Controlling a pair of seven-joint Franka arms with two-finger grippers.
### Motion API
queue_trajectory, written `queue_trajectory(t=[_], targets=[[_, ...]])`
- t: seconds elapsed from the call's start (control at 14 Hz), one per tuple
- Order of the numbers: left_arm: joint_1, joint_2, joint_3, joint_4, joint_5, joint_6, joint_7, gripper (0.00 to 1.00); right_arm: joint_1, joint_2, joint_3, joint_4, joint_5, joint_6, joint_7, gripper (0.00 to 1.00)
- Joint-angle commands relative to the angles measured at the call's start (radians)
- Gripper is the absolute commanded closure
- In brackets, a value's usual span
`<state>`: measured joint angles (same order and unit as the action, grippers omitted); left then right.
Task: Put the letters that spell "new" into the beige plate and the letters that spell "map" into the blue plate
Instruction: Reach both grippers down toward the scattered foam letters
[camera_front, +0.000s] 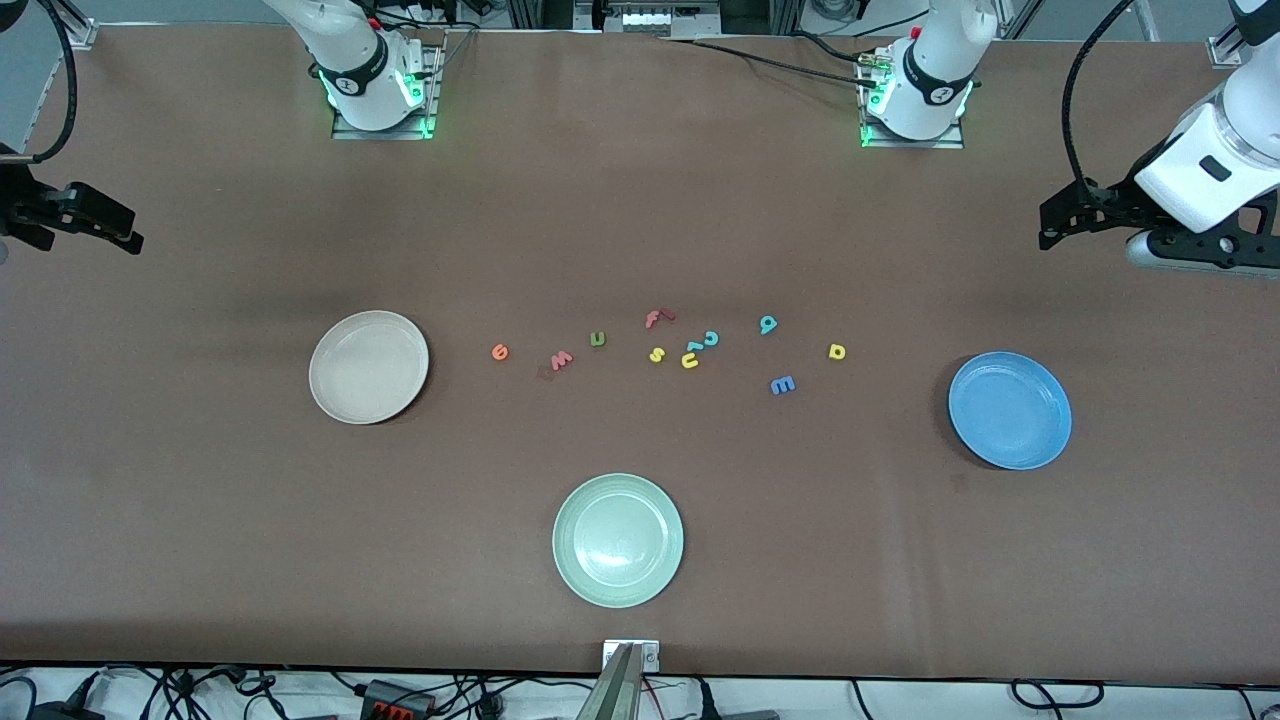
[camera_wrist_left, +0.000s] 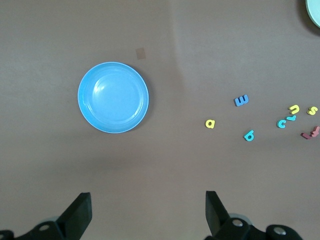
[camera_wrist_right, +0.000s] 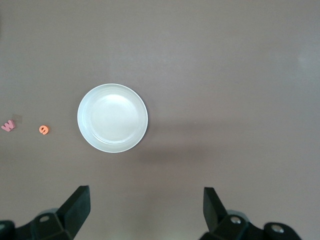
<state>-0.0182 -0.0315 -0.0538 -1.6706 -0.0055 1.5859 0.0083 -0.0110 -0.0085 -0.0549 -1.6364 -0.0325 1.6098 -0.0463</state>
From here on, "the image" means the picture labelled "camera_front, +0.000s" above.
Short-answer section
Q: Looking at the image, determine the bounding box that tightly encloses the blue round plate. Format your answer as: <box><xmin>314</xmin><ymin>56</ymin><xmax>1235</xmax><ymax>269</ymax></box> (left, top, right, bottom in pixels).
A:
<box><xmin>947</xmin><ymin>351</ymin><xmax>1073</xmax><ymax>471</ymax></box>

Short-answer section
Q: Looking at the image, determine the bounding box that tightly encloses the beige brown round plate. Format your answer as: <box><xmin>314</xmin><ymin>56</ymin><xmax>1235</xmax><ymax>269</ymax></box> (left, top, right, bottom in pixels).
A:
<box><xmin>308</xmin><ymin>310</ymin><xmax>431</xmax><ymax>426</ymax></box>

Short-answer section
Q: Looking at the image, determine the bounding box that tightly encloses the brown table cover sheet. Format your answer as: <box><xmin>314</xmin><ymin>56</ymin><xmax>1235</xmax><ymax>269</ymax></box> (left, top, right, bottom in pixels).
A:
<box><xmin>0</xmin><ymin>22</ymin><xmax>1280</xmax><ymax>683</ymax></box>

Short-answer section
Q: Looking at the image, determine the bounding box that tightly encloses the black orange power strip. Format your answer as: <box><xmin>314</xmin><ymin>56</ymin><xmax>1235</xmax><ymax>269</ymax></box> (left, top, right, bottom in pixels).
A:
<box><xmin>360</xmin><ymin>678</ymin><xmax>439</xmax><ymax>720</ymax></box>

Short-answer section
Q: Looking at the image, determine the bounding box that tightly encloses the pale green round plate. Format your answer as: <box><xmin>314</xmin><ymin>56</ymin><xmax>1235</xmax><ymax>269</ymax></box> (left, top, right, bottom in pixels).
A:
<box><xmin>552</xmin><ymin>473</ymin><xmax>686</xmax><ymax>609</ymax></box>

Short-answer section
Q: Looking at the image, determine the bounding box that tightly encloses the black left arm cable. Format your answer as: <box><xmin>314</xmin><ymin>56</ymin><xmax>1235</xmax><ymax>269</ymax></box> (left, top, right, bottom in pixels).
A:
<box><xmin>1062</xmin><ymin>0</ymin><xmax>1146</xmax><ymax>201</ymax></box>

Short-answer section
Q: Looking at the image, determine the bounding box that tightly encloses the short black tabletop cable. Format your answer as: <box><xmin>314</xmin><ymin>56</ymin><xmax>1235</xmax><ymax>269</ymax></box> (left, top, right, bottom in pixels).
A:
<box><xmin>790</xmin><ymin>30</ymin><xmax>878</xmax><ymax>65</ymax></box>

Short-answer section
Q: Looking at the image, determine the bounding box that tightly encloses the long black tabletop cable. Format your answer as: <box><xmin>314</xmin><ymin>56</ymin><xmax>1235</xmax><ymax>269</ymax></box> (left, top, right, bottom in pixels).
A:
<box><xmin>655</xmin><ymin>35</ymin><xmax>883</xmax><ymax>91</ymax></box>

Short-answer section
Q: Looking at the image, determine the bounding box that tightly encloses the aluminium frame with silver device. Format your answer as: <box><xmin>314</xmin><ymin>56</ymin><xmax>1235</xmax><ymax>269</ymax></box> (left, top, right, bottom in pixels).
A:
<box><xmin>505</xmin><ymin>0</ymin><xmax>806</xmax><ymax>37</ymax></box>

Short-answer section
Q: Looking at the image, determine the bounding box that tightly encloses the looped black cable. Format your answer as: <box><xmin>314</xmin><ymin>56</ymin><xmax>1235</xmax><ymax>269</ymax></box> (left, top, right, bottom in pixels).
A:
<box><xmin>1008</xmin><ymin>678</ymin><xmax>1107</xmax><ymax>711</ymax></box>

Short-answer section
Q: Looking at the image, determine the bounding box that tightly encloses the metal pole mounting bracket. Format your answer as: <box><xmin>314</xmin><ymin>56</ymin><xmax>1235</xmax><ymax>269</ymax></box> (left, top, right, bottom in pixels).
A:
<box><xmin>602</xmin><ymin>639</ymin><xmax>661</xmax><ymax>673</ymax></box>

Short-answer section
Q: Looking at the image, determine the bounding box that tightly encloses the metal camera pole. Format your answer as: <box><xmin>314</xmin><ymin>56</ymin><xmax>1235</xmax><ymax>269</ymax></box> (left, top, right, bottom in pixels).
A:
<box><xmin>578</xmin><ymin>643</ymin><xmax>641</xmax><ymax>720</ymax></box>

